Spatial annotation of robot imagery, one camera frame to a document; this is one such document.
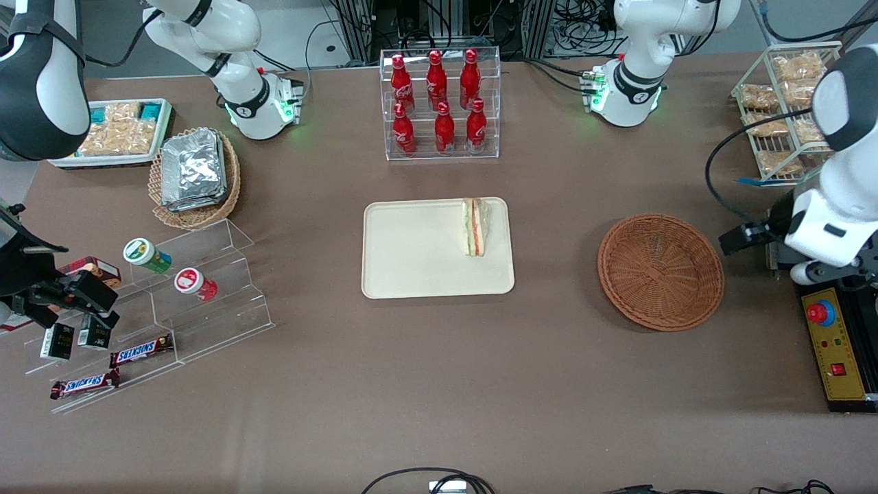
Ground brown chocolate box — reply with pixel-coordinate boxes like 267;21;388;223
58;256;123;290

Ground brown round wicker basket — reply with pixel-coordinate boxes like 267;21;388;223
597;213;726;333

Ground cream rectangular tray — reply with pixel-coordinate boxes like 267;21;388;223
361;197;516;301

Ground white wire rack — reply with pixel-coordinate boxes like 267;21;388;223
730;41;844;187

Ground aluminium frame with cables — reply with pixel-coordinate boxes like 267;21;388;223
329;0;618;64

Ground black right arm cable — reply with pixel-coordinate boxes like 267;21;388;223
82;8;165;69

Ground red snack can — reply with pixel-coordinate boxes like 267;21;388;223
173;267;219;303

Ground clear bag of fried snacks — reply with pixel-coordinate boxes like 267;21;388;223
739;83;780;111
772;52;828;84
792;119;829;145
756;150;805;177
782;80;822;108
743;111;790;139

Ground small black box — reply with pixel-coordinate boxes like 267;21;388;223
76;314;113;351
38;322;75;362

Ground clear acrylic bottle rack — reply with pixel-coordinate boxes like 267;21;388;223
379;46;502;163

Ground black thin cables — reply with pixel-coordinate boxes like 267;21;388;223
604;479;836;494

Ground light oval wicker basket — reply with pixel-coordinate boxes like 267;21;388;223
147;127;243;231

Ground green snack can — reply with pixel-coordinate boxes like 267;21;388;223
123;237;173;275

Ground black looped cable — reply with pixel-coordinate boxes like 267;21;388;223
361;467;496;494

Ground grey metal bracket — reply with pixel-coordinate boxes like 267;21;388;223
764;237;798;277

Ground white snack tray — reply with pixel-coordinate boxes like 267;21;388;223
47;97;175;170

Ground black base cables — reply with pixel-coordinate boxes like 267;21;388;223
525;56;594;95

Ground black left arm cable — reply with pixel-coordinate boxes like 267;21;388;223
704;108;821;228

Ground clear bags of fried snacks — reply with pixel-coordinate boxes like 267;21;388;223
75;102;158;158

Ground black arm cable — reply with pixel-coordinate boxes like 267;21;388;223
82;8;165;69
704;108;821;228

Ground red cola bottle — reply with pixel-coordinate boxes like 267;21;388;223
392;102;418;158
459;48;482;110
426;49;449;112
466;98;488;154
390;54;416;115
434;102;456;156

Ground Snickers chocolate bar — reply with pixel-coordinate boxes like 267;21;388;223
109;333;175;369
49;368;121;401

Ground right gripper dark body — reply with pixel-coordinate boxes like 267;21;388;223
0;203;69;320

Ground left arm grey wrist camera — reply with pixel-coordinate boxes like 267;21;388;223
790;259;878;287

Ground clear acrylic stepped display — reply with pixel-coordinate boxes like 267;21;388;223
23;218;276;415

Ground silver foil pack stack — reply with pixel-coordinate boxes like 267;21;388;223
159;128;228;213

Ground yellow control box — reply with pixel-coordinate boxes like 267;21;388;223
787;261;878;414

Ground triangle sandwich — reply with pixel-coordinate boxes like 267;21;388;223
460;198;490;258

